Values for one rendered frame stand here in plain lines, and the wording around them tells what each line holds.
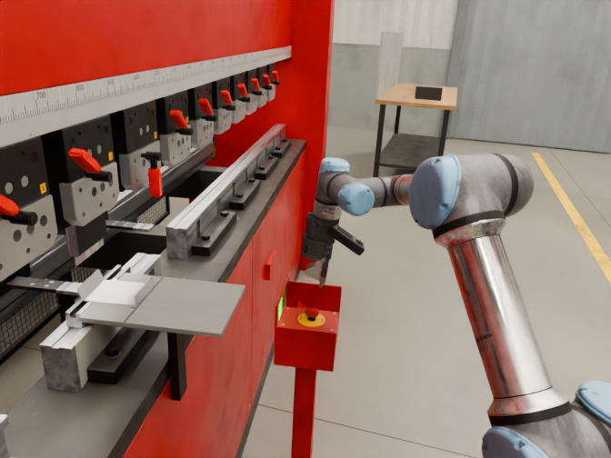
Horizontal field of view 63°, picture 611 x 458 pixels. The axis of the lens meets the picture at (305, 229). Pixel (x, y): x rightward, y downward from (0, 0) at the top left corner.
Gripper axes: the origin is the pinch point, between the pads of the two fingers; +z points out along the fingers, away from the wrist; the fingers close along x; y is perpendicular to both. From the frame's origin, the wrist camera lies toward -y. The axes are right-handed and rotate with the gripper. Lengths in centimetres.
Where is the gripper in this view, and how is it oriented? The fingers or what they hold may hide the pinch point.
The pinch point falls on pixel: (323, 283)
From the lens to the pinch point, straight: 140.4
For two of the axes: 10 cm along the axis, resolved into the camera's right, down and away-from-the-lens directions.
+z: -1.3, 9.1, 3.8
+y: -9.8, -1.7, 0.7
